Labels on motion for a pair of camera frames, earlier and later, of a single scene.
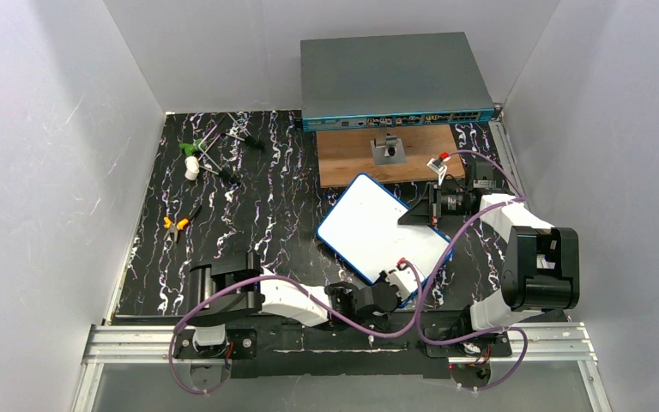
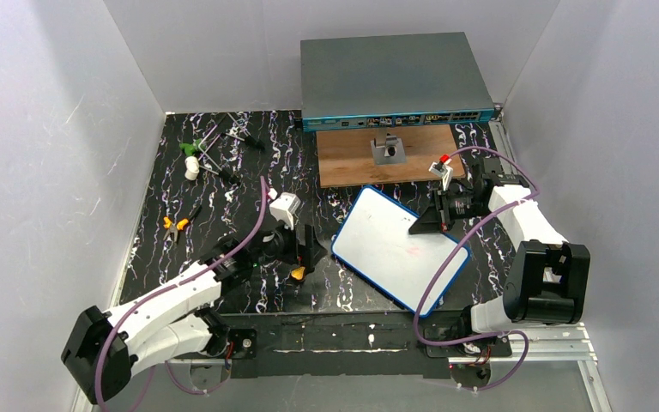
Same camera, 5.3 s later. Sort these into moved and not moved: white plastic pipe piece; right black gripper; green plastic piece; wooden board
Moved: right black gripper
Not moved: white plastic pipe piece; wooden board; green plastic piece
